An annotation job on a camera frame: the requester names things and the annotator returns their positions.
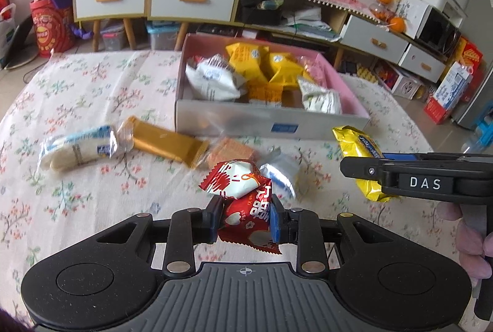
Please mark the black storage box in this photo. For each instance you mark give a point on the black storage box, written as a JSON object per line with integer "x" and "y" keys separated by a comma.
{"x": 262, "y": 12}

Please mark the low wooden media stand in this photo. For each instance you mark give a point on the low wooden media stand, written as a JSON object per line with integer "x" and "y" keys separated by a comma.
{"x": 342, "y": 14}

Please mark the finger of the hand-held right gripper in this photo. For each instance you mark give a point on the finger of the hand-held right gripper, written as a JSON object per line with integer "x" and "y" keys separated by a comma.
{"x": 362, "y": 168}
{"x": 400, "y": 156}

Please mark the red gift bag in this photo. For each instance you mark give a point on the red gift bag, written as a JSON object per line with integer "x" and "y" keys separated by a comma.
{"x": 52, "y": 29}

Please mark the blue plastic stool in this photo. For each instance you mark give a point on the blue plastic stool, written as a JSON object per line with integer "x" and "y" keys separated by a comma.
{"x": 481, "y": 137}

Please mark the red yellow carton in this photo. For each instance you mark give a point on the red yellow carton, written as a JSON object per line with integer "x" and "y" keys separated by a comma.
{"x": 468, "y": 56}

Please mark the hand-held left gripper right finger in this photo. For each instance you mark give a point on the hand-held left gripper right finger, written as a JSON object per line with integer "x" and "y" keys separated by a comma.
{"x": 276, "y": 224}

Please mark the person's right hand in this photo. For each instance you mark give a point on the person's right hand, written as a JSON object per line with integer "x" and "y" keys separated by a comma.
{"x": 472, "y": 251}

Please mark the golden brown bar packet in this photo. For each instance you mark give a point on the golden brown bar packet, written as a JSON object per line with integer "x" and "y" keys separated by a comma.
{"x": 165, "y": 141}

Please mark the clear biscuit packet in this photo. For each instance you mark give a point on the clear biscuit packet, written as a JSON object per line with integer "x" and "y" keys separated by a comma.
{"x": 231, "y": 153}

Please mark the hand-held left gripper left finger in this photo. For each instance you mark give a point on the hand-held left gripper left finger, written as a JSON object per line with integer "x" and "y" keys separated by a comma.
{"x": 213, "y": 220}

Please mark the blue white red carton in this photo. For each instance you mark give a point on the blue white red carton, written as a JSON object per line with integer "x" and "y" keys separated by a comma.
{"x": 450, "y": 93}

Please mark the grey refrigerator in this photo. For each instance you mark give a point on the grey refrigerator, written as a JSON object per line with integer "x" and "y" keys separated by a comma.
{"x": 475, "y": 47}

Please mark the grey plastic storage bin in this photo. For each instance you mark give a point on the grey plastic storage bin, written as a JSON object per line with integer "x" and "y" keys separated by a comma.
{"x": 113, "y": 37}

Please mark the floral tablecloth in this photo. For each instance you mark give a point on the floral tablecloth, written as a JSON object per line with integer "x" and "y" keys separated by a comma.
{"x": 96, "y": 93}

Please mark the red white snack packet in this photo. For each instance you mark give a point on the red white snack packet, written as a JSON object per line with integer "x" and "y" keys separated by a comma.
{"x": 235, "y": 178}

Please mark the silver blue snack packet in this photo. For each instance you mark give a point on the silver blue snack packet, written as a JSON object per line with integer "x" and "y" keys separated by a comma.
{"x": 283, "y": 176}

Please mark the pink snack packet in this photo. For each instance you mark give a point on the pink snack packet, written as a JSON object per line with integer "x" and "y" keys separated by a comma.
{"x": 314, "y": 70}

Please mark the pink-lined cardboard box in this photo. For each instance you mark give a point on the pink-lined cardboard box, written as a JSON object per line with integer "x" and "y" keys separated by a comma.
{"x": 231, "y": 120}

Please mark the white shopping bag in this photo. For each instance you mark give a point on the white shopping bag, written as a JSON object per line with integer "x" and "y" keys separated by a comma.
{"x": 7, "y": 35}

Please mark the yellow packet with blue label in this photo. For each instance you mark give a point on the yellow packet with blue label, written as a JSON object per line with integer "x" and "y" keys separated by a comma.
{"x": 356, "y": 147}

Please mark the yellow snack bag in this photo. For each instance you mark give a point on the yellow snack bag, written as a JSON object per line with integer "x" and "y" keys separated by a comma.
{"x": 244, "y": 60}
{"x": 285, "y": 68}

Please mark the pile of loose papers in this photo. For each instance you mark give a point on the pile of loose papers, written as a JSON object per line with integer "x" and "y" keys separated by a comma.
{"x": 308, "y": 22}

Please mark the white brown snack bag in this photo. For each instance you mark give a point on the white brown snack bag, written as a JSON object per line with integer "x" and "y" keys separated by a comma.
{"x": 210, "y": 81}

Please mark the white green snack bag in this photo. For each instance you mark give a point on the white green snack bag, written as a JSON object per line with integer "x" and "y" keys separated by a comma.
{"x": 319, "y": 100}

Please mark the white printed box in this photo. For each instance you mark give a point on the white printed box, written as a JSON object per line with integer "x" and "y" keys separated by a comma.
{"x": 407, "y": 86}

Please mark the blue lidded storage bin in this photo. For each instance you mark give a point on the blue lidded storage bin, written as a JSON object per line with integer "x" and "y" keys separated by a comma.
{"x": 163, "y": 36}

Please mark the small red snack packet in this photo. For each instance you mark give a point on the small red snack packet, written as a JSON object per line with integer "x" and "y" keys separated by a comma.
{"x": 198, "y": 60}

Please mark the small white stand drawer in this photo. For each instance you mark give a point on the small white stand drawer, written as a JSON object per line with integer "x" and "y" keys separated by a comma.
{"x": 423, "y": 64}

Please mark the white blue snack packet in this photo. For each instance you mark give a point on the white blue snack packet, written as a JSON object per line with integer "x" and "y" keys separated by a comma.
{"x": 77, "y": 151}

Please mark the white orange snack packet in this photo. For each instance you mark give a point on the white orange snack packet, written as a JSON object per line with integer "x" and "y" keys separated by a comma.
{"x": 265, "y": 93}

